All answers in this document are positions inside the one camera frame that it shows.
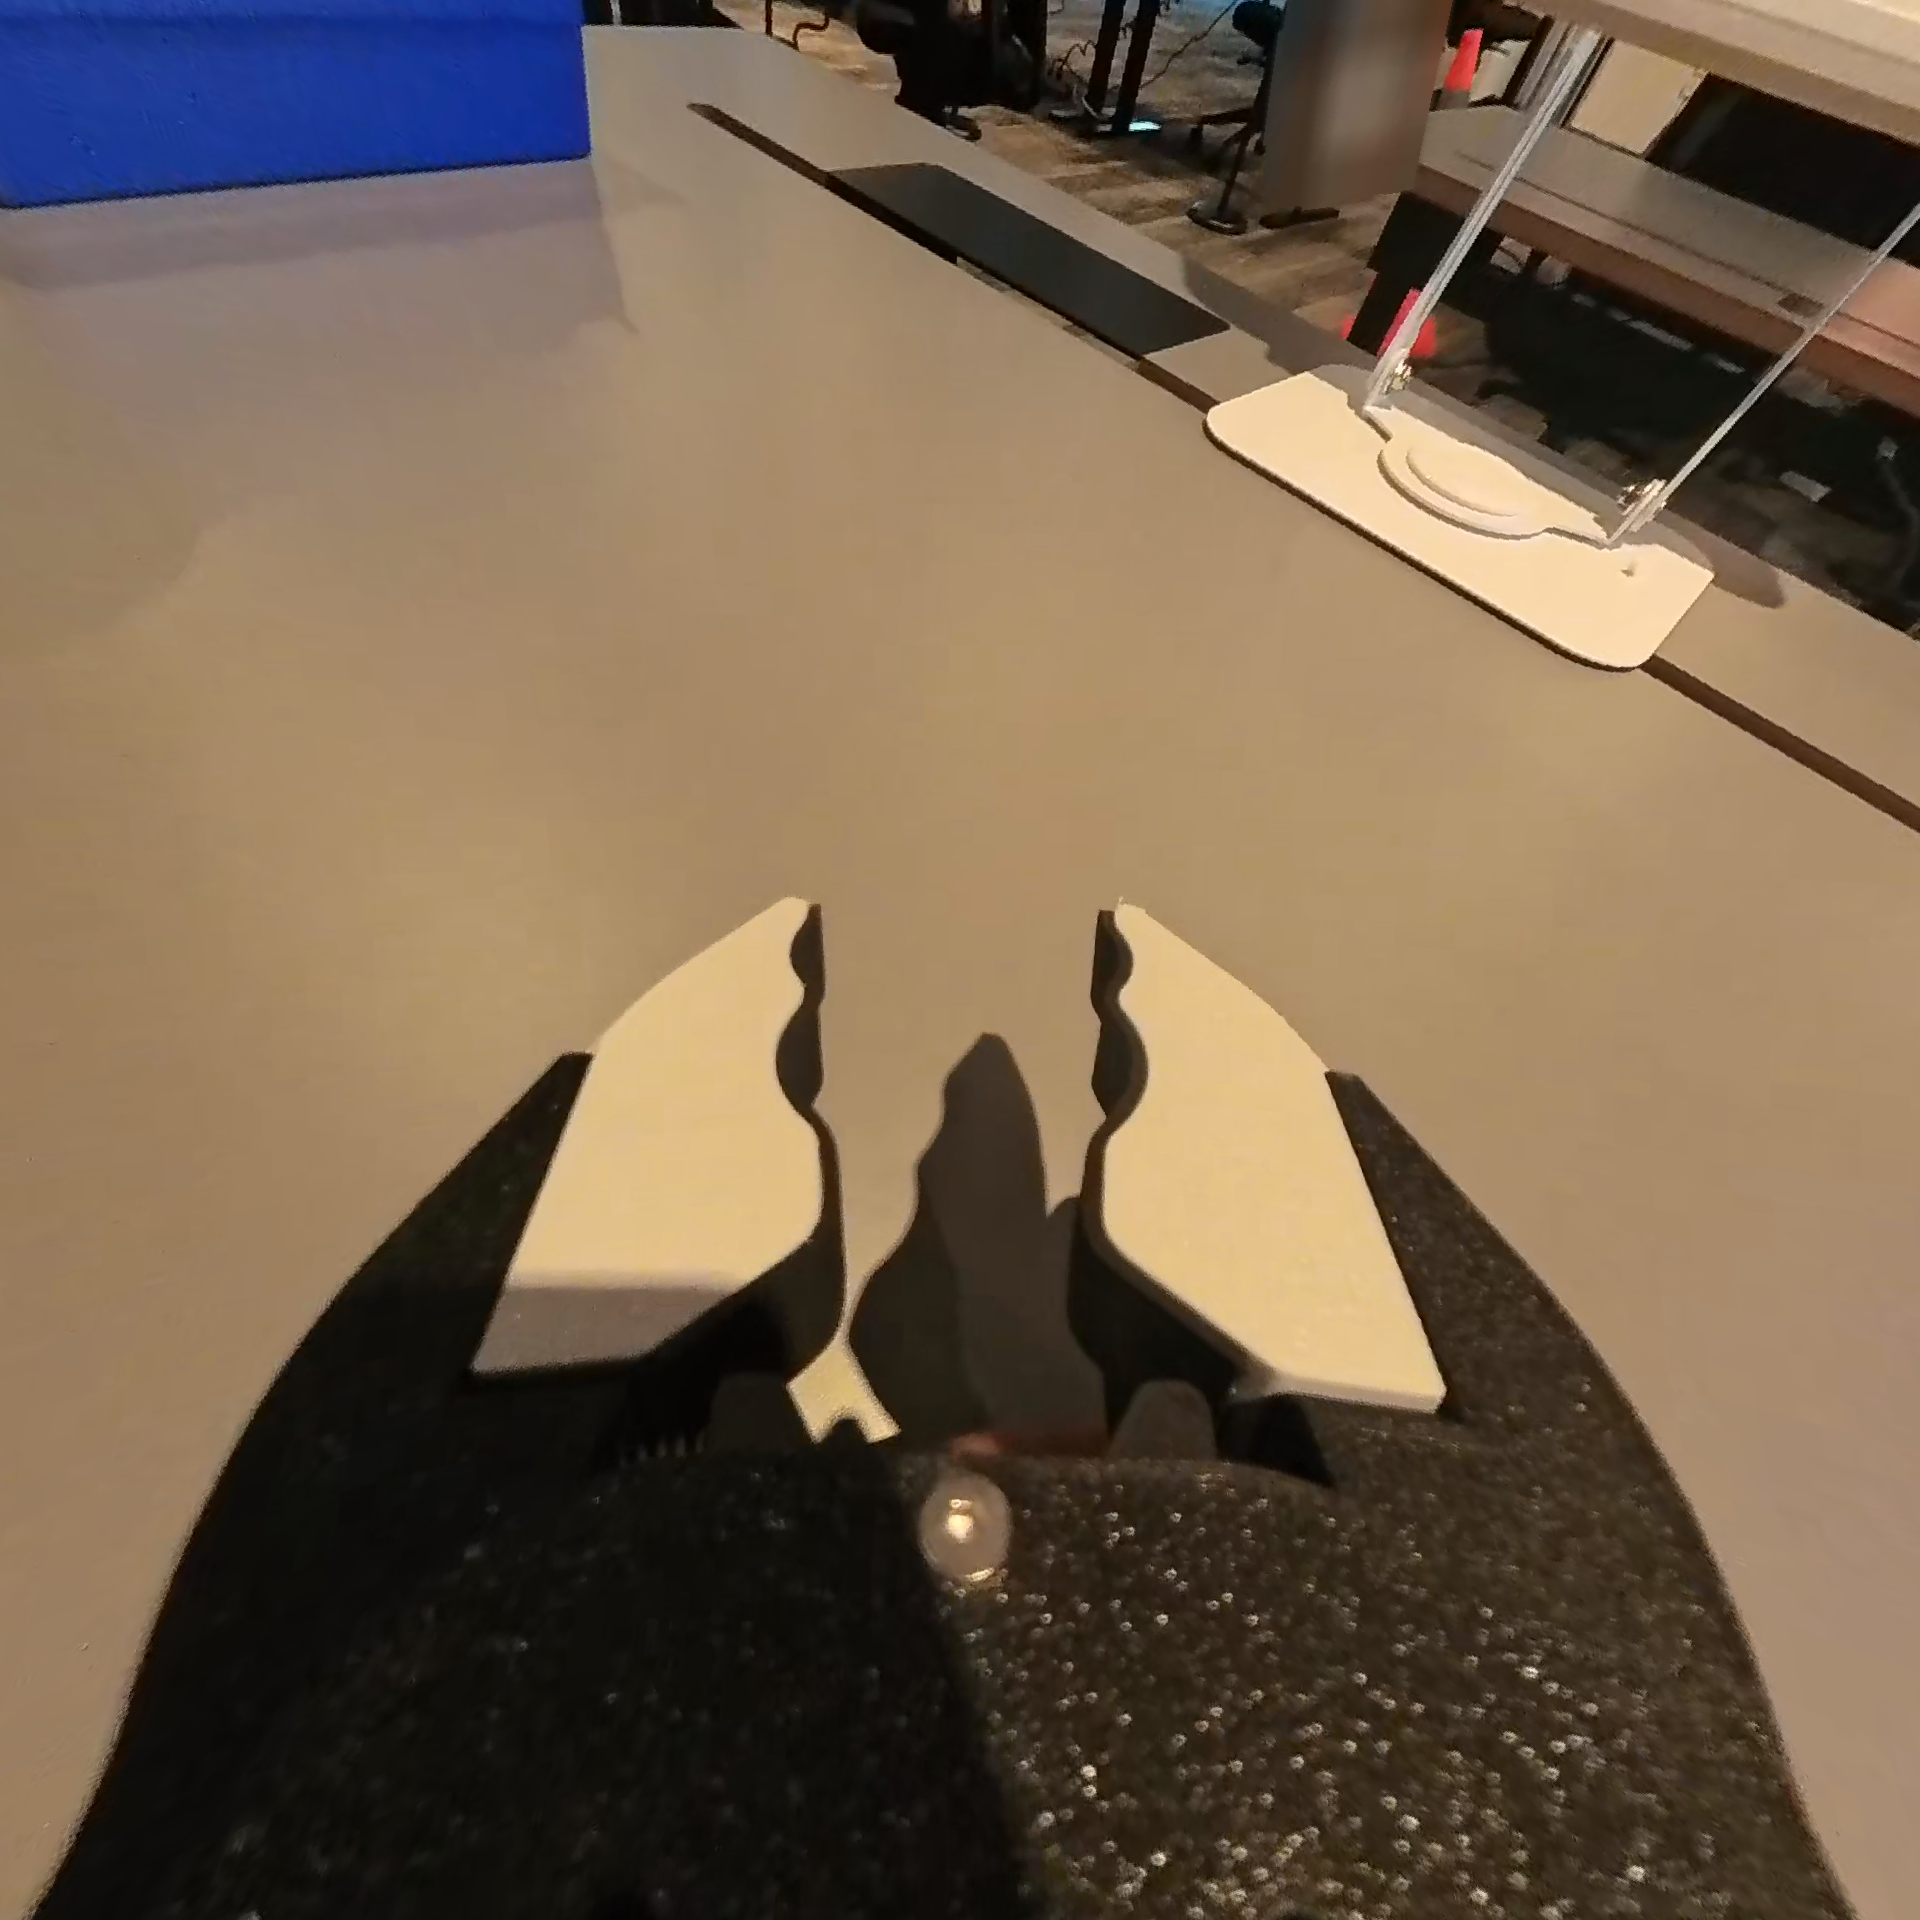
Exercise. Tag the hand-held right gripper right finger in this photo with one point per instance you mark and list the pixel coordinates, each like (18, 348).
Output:
(1254, 1202)

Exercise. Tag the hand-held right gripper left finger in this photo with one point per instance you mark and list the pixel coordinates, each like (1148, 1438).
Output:
(661, 1177)

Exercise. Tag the blue plastic bin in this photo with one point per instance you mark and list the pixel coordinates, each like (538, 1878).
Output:
(285, 89)

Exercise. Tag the white clipboard stand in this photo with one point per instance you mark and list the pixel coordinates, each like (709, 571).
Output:
(1474, 485)

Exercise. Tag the white desk mat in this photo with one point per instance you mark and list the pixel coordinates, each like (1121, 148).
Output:
(1308, 437)

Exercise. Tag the black desk mat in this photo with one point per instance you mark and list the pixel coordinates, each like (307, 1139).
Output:
(1034, 254)

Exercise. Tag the black office chair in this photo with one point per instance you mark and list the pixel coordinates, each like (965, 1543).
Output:
(1245, 148)

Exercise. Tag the long brown workbench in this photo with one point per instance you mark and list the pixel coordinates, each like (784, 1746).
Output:
(1650, 217)

